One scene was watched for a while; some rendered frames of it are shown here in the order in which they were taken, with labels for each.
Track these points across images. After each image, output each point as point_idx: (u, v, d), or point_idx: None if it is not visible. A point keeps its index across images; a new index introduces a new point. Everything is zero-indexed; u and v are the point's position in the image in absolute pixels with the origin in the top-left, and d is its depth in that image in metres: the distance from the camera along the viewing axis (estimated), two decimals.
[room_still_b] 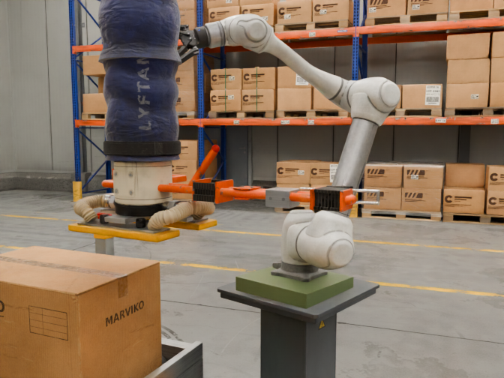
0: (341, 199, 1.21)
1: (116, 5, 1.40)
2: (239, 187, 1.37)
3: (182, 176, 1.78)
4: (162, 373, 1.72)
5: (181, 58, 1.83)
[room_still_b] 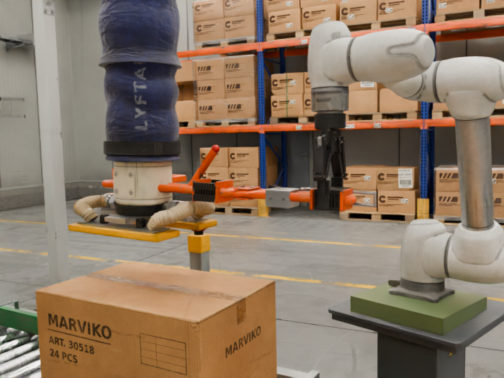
0: (341, 199, 1.21)
1: (113, 10, 1.41)
2: (239, 187, 1.37)
3: (182, 176, 1.78)
4: None
5: (345, 167, 1.32)
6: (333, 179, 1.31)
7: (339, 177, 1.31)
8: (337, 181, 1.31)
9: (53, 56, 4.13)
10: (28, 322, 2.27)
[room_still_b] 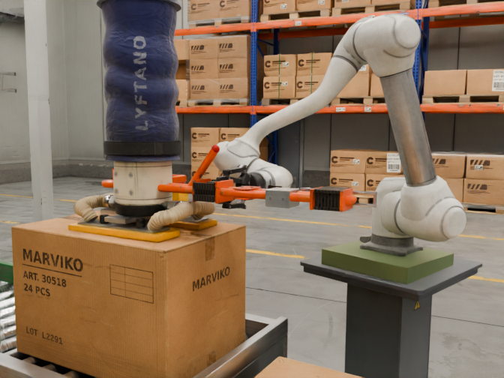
0: (341, 199, 1.21)
1: None
2: (239, 187, 1.37)
3: (182, 176, 1.78)
4: (249, 348, 1.55)
5: (226, 170, 1.49)
6: None
7: None
8: None
9: (43, 22, 4.12)
10: (7, 272, 2.31)
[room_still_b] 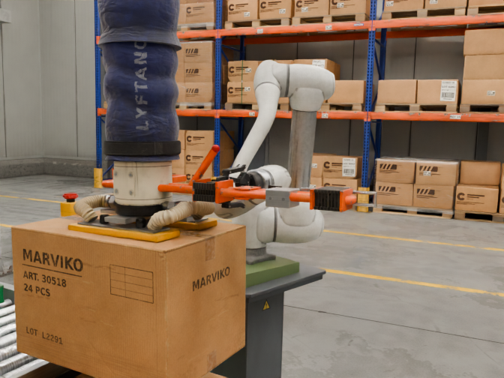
0: (341, 199, 1.21)
1: None
2: (239, 187, 1.37)
3: (182, 176, 1.78)
4: None
5: (225, 169, 1.49)
6: None
7: (223, 180, 1.47)
8: None
9: None
10: None
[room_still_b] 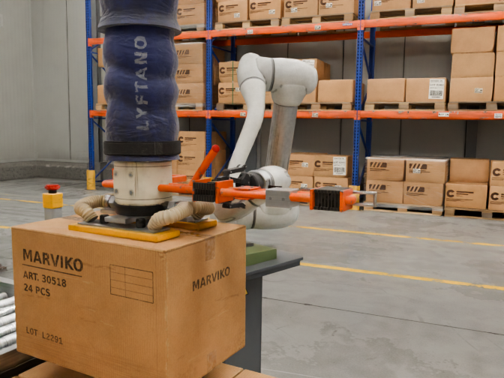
0: (341, 199, 1.21)
1: None
2: (239, 187, 1.37)
3: (182, 176, 1.78)
4: None
5: (226, 170, 1.49)
6: None
7: (223, 180, 1.47)
8: None
9: None
10: None
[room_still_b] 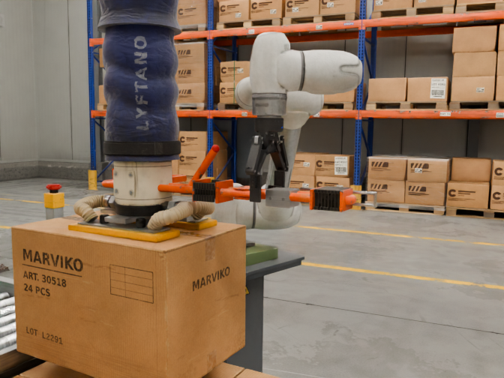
0: (341, 199, 1.21)
1: None
2: (239, 187, 1.37)
3: (182, 176, 1.78)
4: None
5: (287, 162, 1.44)
6: (276, 172, 1.43)
7: (281, 170, 1.42)
8: (280, 175, 1.42)
9: None
10: None
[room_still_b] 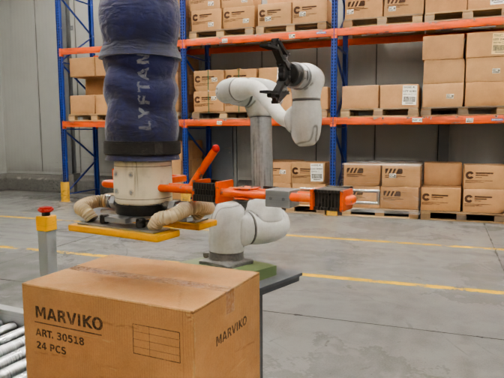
0: (341, 199, 1.21)
1: (116, 1, 1.40)
2: (239, 187, 1.37)
3: (182, 176, 1.78)
4: None
5: None
6: (275, 49, 1.61)
7: None
8: (271, 49, 1.61)
9: None
10: None
